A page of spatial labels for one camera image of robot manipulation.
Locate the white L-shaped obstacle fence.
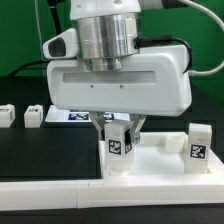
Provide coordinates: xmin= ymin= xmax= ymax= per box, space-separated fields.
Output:
xmin=0 ymin=159 xmax=224 ymax=212

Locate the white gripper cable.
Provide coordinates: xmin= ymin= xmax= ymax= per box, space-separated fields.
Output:
xmin=179 ymin=0 xmax=224 ymax=78

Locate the white square table top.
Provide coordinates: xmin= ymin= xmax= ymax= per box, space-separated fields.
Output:
xmin=99 ymin=132 xmax=224 ymax=178

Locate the white marker base plate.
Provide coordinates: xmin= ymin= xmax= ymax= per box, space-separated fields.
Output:
xmin=45 ymin=105 xmax=130 ymax=123

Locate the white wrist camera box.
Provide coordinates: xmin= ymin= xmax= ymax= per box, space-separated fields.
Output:
xmin=43 ymin=28 xmax=79 ymax=59

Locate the thin white hanging cable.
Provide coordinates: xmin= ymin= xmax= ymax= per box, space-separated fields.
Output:
xmin=33 ymin=0 xmax=46 ymax=44

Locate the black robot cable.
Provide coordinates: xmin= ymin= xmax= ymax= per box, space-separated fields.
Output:
xmin=7 ymin=0 xmax=64 ymax=78

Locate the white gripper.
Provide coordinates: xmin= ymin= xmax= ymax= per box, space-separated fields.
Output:
xmin=47 ymin=45 xmax=192 ymax=144

